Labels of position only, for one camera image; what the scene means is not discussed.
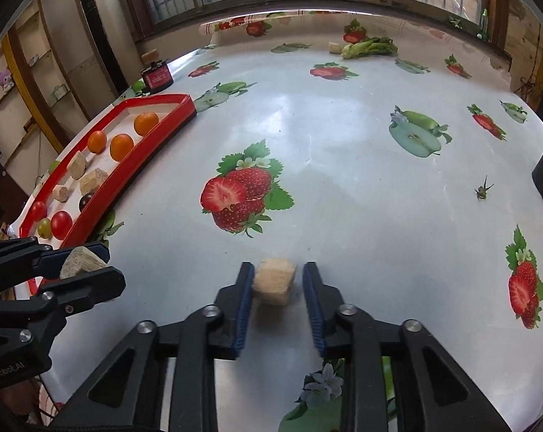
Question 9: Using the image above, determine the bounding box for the wedge-shaped beige fibrous block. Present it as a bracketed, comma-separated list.
[60, 247, 109, 280]

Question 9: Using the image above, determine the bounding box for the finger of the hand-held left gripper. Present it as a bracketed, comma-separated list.
[0, 236, 111, 291]
[0, 266, 127, 325]

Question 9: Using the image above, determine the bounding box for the dark red jar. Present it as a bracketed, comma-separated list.
[141, 60, 173, 93]

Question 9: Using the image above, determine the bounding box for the large beige fibrous block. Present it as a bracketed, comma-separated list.
[79, 168, 109, 193]

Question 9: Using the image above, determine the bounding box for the green leafy vegetable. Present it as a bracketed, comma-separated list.
[342, 37, 398, 60]

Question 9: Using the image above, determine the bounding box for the fruit-print tablecloth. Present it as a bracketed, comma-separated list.
[10, 9, 543, 432]

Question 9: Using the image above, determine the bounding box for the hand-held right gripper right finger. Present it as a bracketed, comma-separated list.
[302, 262, 512, 432]

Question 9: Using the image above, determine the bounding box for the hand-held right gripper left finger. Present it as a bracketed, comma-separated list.
[51, 261, 256, 432]

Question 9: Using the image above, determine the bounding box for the orange tangerine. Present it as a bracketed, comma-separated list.
[110, 134, 135, 161]
[87, 130, 108, 154]
[133, 112, 160, 137]

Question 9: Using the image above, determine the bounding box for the tall beige air conditioner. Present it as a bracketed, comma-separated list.
[73, 0, 130, 97]

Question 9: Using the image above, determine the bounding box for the beige fibrous cube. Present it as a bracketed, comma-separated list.
[252, 258, 297, 307]

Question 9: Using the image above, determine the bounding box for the small green stem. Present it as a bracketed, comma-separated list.
[475, 175, 496, 200]

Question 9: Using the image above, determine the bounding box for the wooden wall shelf unit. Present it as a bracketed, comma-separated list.
[0, 0, 96, 145]

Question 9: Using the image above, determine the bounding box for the red-rimmed white tray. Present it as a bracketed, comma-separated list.
[18, 94, 197, 293]

